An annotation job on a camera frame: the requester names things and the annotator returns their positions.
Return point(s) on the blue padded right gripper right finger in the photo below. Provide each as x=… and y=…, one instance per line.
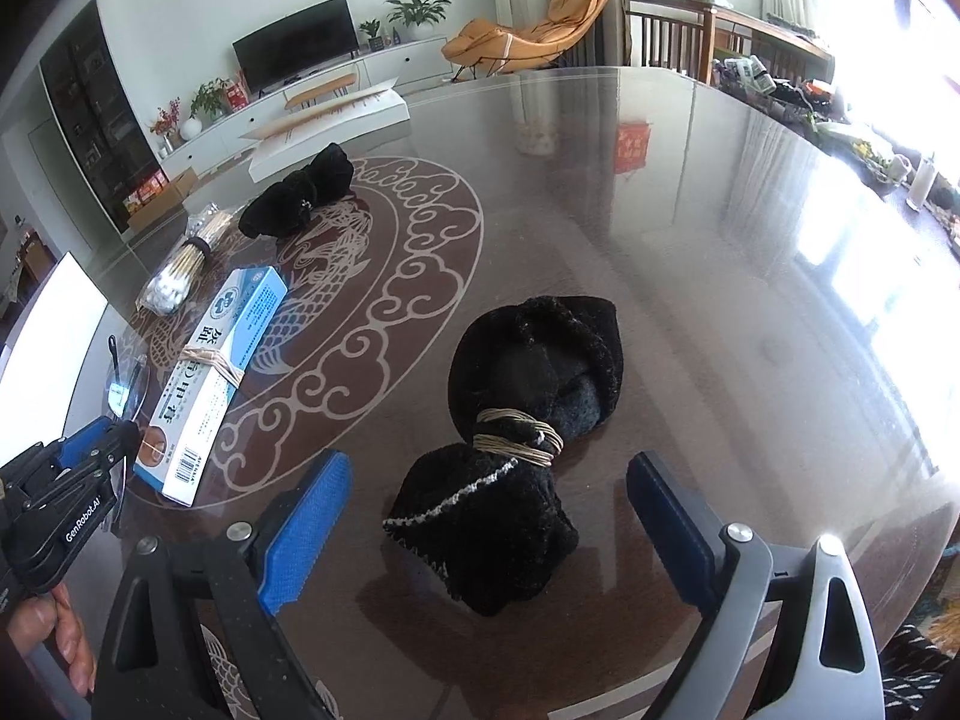
x=822, y=662

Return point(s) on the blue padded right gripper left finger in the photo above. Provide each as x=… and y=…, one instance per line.
x=154, y=660

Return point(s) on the black sock bundle with band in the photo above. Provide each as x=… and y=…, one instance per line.
x=525, y=381

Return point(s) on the person left hand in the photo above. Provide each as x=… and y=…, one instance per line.
x=52, y=617

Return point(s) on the cotton swab bundle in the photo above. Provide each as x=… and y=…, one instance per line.
x=168, y=289

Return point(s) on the blue white long box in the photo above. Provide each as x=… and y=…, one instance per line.
x=190, y=411

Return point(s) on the cardboard box on floor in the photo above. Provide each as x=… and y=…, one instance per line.
x=152, y=207

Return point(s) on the dark display cabinet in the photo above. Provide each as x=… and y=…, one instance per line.
x=95, y=117

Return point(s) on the white vase red flowers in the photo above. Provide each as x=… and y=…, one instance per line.
x=167, y=125

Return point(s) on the white tv cabinet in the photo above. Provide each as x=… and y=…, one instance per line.
x=413, y=67

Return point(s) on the small green potted plant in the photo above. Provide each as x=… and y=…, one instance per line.
x=210, y=100

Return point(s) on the black flat television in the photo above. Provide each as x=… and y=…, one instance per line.
x=282, y=50

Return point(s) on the green potted plant on cabinet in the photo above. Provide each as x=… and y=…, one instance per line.
x=419, y=17

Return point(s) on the wooden railing bench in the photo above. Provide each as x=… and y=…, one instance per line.
x=687, y=36

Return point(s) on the orange lounge chair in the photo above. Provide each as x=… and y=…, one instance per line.
x=486, y=47

